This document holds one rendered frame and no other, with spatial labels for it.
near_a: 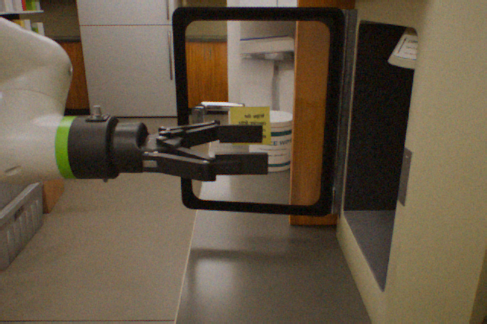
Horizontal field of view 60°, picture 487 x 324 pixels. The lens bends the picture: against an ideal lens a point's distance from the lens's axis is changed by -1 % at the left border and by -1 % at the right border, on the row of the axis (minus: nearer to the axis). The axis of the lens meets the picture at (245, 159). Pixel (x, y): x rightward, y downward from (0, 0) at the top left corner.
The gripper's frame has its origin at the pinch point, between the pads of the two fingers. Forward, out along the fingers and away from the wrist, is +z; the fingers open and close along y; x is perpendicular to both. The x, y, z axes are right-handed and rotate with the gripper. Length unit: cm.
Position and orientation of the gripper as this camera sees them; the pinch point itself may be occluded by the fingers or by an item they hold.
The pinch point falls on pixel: (257, 147)
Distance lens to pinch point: 63.3
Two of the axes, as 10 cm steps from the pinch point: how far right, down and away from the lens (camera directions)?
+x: 0.0, 9.4, 3.5
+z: 10.0, 0.0, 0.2
